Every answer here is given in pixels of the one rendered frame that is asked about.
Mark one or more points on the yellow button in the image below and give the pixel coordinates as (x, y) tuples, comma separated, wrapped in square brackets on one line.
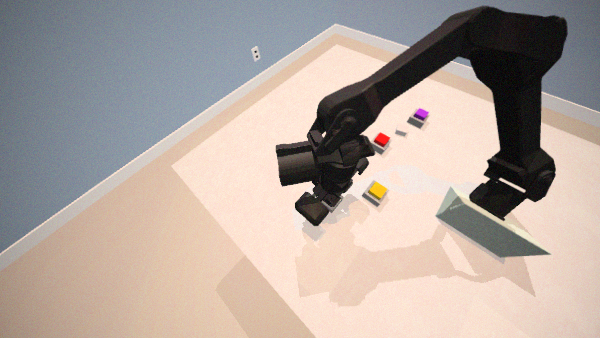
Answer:
[(375, 193)]

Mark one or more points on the blue button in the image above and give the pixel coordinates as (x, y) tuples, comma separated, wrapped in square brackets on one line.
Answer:
[(331, 209)]

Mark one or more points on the purple button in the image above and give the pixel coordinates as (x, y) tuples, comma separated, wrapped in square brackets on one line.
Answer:
[(418, 117)]

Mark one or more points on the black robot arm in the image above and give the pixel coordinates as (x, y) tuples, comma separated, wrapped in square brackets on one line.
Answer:
[(509, 53)]

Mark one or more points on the red button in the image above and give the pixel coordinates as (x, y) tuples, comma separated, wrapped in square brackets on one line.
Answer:
[(381, 142)]

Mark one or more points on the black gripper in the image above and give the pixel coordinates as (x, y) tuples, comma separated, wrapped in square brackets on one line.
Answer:
[(327, 190)]

